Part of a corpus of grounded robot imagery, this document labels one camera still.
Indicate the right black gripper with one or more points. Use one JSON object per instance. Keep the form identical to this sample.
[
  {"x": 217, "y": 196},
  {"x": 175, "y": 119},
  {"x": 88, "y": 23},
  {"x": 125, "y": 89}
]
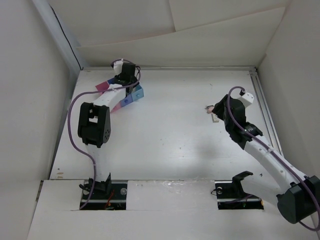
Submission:
[{"x": 219, "y": 107}]

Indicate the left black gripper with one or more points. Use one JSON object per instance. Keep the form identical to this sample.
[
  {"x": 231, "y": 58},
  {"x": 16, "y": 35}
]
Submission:
[{"x": 118, "y": 76}]

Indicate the pink white stapler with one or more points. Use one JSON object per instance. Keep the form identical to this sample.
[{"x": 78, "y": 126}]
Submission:
[{"x": 209, "y": 109}]

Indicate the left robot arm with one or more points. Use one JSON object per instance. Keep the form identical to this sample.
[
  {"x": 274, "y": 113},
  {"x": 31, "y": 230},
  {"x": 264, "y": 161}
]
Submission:
[{"x": 94, "y": 123}]

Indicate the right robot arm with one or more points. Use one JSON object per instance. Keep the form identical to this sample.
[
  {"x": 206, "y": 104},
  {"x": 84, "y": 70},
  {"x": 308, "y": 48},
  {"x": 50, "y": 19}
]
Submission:
[{"x": 296, "y": 195}]

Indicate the light blue drawer box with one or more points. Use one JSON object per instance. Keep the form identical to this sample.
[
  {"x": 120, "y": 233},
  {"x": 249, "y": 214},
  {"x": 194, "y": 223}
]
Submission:
[{"x": 137, "y": 93}]

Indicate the purple-blue drawer box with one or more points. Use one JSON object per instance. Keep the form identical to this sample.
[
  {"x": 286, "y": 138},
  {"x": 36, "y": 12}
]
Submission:
[{"x": 127, "y": 100}]

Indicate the pink drawer box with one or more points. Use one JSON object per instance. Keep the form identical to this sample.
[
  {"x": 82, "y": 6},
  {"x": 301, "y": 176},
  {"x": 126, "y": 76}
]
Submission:
[{"x": 111, "y": 97}]

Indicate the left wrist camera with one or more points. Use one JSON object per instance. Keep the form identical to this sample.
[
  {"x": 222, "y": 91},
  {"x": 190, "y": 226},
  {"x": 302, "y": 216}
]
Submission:
[{"x": 117, "y": 65}]

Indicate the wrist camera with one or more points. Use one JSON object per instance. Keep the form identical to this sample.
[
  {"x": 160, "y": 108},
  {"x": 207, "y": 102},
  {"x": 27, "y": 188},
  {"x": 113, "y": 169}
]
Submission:
[
  {"x": 246, "y": 98},
  {"x": 117, "y": 65}
]

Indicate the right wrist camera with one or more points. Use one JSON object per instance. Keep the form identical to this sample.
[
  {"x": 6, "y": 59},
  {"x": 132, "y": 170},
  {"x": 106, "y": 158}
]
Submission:
[{"x": 246, "y": 98}]

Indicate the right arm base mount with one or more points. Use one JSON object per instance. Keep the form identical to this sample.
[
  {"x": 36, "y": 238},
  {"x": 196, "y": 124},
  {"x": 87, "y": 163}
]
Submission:
[{"x": 231, "y": 196}]

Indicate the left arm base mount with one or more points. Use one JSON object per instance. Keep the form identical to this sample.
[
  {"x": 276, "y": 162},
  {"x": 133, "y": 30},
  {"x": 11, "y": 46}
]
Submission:
[{"x": 108, "y": 195}]

